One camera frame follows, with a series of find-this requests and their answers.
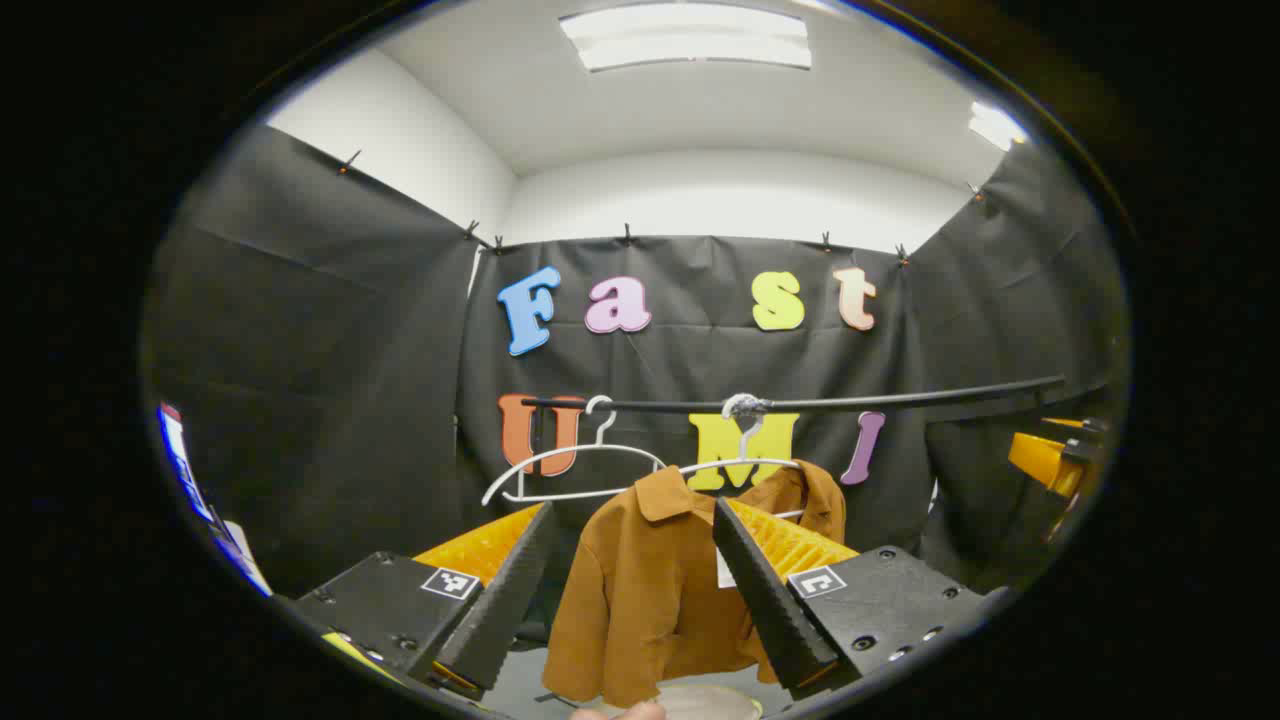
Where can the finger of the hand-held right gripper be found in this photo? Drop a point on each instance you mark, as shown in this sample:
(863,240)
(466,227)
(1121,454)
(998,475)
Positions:
(1045,460)

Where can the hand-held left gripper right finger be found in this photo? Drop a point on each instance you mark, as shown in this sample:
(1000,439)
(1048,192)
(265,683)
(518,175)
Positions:
(770,610)

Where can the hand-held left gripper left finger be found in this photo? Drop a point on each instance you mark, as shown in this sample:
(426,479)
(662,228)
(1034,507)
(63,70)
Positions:
(500,610)

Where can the white laundry hamper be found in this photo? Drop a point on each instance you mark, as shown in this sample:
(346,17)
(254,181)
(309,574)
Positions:
(710,703)

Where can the brown jacket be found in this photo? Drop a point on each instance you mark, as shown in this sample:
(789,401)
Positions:
(640,590)

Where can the white clothes hanger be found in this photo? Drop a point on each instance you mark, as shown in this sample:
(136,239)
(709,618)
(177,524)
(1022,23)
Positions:
(560,455)
(745,440)

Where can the black clothes rack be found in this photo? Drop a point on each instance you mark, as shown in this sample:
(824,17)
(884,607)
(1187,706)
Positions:
(900,398)

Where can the black backdrop cloth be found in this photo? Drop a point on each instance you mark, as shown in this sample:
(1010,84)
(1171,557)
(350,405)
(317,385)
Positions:
(330,380)

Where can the rectangular ceiling light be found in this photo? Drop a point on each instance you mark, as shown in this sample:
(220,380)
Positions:
(690,35)
(995,125)

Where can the white and blue panel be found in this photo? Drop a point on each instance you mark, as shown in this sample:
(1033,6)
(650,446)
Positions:
(180,460)

